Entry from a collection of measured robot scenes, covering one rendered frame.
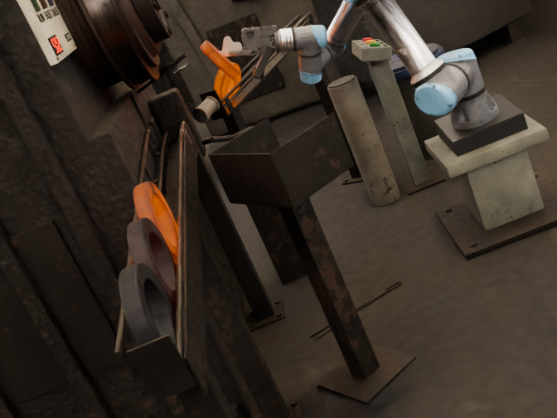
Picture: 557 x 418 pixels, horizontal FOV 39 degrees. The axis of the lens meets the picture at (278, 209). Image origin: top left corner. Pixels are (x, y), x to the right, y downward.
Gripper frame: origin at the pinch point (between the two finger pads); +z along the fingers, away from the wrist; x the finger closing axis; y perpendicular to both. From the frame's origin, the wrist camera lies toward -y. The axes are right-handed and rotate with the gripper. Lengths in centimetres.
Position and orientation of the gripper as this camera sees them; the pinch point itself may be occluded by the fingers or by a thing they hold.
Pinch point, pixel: (218, 55)
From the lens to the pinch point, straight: 256.3
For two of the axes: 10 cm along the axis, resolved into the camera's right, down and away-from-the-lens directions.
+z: -9.9, 1.2, -0.4
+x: 0.7, 3.1, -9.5
